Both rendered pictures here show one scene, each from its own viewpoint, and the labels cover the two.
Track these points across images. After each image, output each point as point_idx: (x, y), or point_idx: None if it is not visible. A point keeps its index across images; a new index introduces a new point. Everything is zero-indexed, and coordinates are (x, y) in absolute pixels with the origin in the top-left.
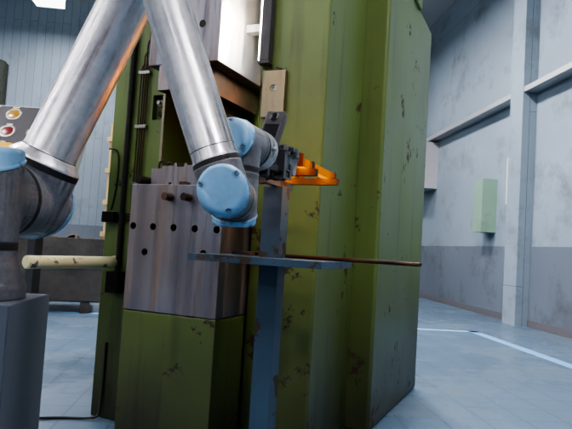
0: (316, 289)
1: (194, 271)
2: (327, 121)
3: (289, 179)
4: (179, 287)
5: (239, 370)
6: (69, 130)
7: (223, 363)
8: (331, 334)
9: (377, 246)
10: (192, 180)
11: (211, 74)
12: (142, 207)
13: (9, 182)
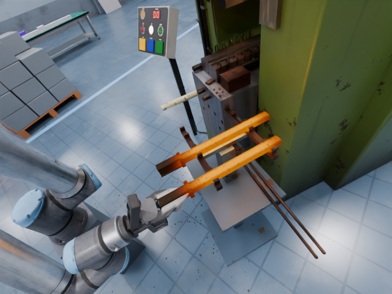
0: (288, 161)
1: (219, 132)
2: (324, 39)
3: (165, 226)
4: (216, 133)
5: None
6: (49, 189)
7: None
8: (311, 164)
9: (391, 113)
10: (215, 77)
11: (0, 276)
12: (197, 86)
13: (35, 226)
